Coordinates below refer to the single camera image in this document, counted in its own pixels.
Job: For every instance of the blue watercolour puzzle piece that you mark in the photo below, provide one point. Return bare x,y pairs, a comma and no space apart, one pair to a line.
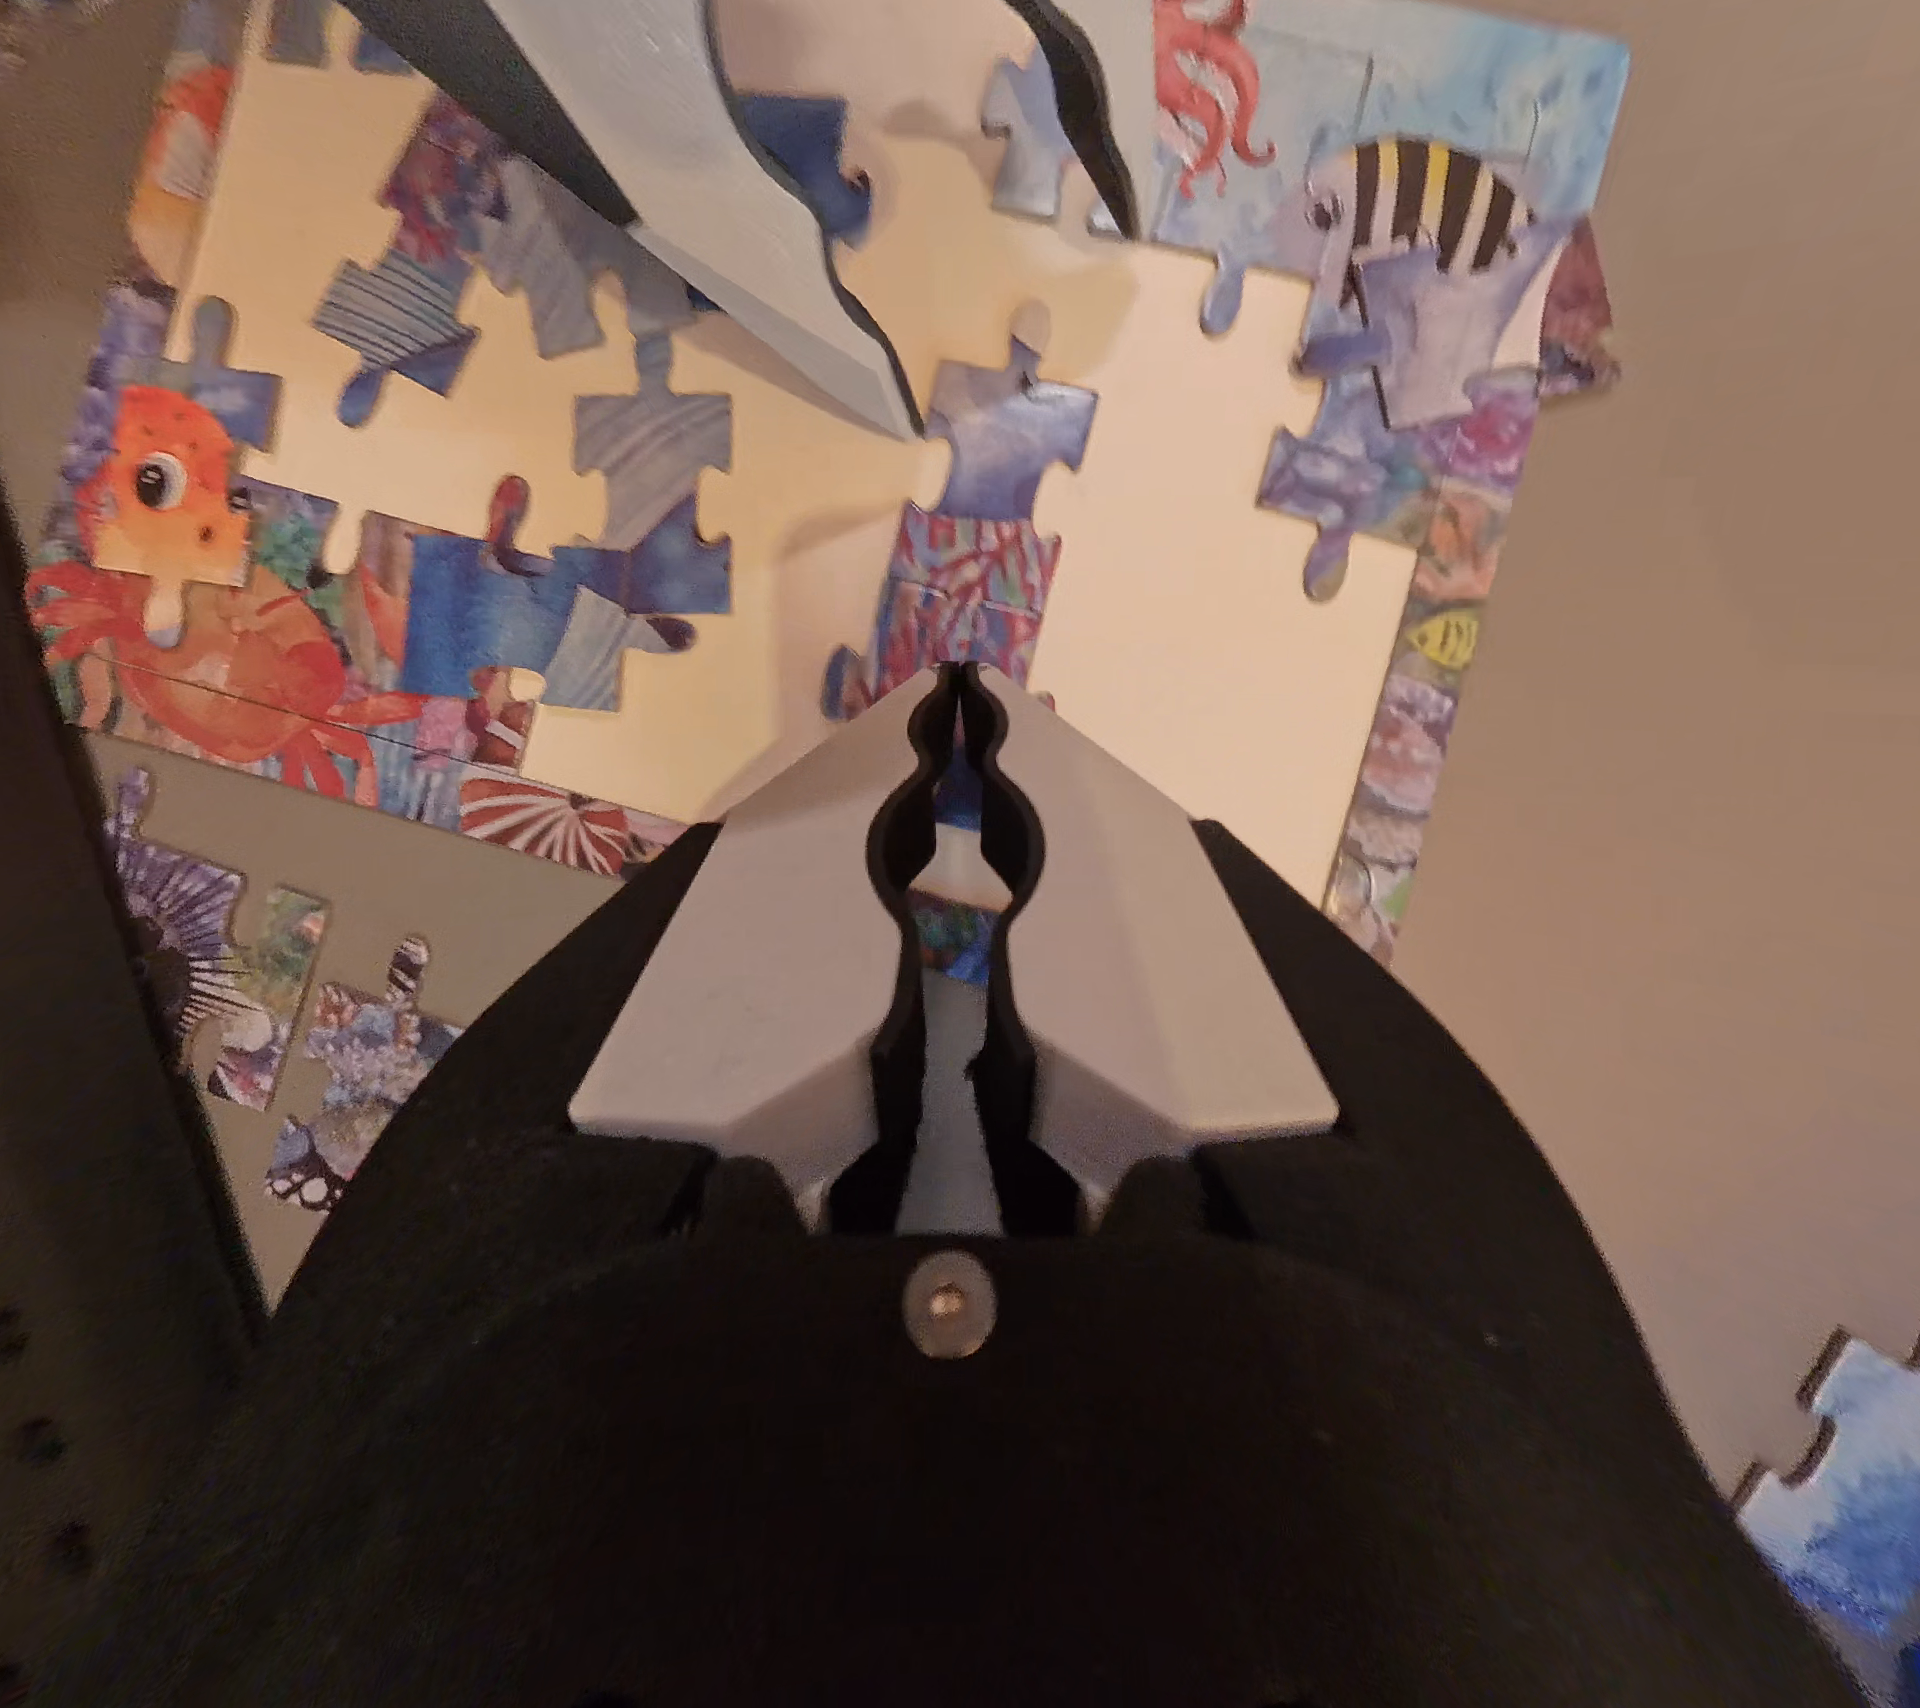
478,613

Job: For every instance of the pale striped puzzle piece with fin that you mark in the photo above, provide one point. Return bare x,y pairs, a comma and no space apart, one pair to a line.
547,267

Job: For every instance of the dark blue puzzle piece with eye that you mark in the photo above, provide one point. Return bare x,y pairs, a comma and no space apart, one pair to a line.
794,148

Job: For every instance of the octopus arms puzzle piece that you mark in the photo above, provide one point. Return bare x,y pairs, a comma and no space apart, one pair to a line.
1033,132

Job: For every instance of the striped purple puzzle piece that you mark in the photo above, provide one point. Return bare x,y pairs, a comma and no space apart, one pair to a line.
1424,345

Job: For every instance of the crab claw puzzle piece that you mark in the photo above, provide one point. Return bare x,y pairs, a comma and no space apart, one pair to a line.
508,525

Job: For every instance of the wide blue striped puzzle piece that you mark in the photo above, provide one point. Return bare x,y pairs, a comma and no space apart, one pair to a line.
306,29

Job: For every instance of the pale blue octopus puzzle piece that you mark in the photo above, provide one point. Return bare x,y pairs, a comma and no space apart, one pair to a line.
1293,89

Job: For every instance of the purple urchin puzzle piece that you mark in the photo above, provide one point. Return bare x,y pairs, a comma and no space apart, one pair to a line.
181,915

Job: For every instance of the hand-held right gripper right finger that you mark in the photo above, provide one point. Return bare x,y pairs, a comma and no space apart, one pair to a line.
1184,989

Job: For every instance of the orange crab puzzle piece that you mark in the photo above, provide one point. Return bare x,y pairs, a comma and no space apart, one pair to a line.
222,688

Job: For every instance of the whale eye puzzle piece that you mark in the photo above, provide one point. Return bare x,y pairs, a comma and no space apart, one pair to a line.
1004,450

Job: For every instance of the striped puzzle piece with tail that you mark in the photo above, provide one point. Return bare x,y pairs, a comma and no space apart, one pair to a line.
386,317

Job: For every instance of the sea print puzzle tray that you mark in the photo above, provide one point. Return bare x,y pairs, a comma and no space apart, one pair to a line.
1201,511

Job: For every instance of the coral and purple puzzle piece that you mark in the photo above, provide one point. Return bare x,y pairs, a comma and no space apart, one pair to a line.
444,185

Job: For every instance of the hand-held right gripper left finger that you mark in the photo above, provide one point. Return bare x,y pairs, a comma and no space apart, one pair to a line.
737,989

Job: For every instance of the striped dark blue puzzle piece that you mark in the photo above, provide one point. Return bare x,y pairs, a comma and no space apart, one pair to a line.
646,450

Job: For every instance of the striped fish puzzle piece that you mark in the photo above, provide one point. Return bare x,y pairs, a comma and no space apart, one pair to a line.
1424,204

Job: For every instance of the purple pink coral puzzle piece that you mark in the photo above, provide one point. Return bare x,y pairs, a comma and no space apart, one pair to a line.
1348,480

